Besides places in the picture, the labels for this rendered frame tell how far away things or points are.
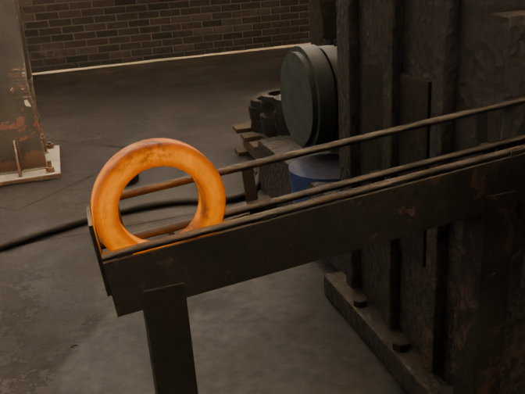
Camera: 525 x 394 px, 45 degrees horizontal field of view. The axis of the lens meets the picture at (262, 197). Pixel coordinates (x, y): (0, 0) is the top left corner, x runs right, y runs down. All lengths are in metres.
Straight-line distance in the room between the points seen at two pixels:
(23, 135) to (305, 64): 1.71
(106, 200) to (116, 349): 1.02
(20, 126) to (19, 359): 1.75
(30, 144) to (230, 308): 1.81
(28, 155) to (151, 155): 2.62
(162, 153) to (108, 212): 0.11
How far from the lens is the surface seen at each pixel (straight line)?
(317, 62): 2.20
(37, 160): 3.46
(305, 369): 1.66
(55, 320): 2.03
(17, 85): 3.37
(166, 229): 0.93
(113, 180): 0.85
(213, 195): 0.89
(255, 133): 3.23
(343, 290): 1.85
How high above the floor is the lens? 0.99
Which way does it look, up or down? 21 degrees down
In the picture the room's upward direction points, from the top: 4 degrees counter-clockwise
